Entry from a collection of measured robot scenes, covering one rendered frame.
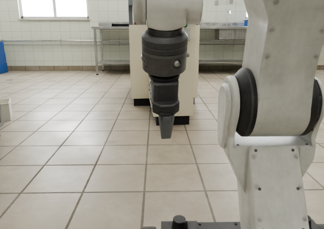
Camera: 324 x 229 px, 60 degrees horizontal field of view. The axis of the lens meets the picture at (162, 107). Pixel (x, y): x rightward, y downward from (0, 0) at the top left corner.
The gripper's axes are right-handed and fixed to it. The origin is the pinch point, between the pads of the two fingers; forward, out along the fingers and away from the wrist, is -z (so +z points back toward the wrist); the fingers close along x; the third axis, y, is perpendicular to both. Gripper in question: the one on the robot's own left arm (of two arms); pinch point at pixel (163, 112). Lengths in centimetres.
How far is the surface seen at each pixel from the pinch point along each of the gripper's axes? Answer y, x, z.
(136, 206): 8, 30, -71
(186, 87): -36, 145, -76
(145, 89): -6, 207, -111
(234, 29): -185, 450, -127
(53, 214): 43, 28, -69
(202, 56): -142, 495, -199
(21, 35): 231, 540, -161
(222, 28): -159, 440, -122
